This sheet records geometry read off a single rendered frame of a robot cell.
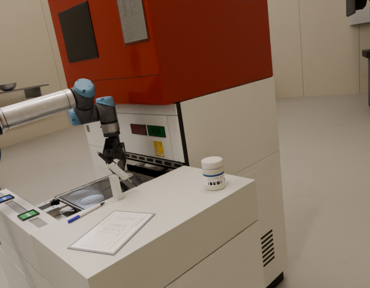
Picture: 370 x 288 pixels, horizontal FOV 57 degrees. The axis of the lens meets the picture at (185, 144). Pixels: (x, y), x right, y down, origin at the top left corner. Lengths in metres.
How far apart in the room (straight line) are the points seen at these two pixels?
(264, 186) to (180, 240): 0.98
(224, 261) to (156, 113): 0.66
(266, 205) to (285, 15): 7.10
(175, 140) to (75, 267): 0.70
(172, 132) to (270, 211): 0.82
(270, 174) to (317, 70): 6.78
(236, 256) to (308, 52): 7.63
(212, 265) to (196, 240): 0.12
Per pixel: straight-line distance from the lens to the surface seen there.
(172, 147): 1.41
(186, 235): 0.97
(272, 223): 1.99
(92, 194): 1.47
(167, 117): 1.39
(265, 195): 1.88
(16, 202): 1.43
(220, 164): 1.09
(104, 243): 0.93
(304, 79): 8.65
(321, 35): 8.50
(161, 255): 0.93
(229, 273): 1.17
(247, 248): 1.21
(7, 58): 8.63
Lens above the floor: 1.40
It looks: 15 degrees down
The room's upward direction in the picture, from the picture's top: 8 degrees counter-clockwise
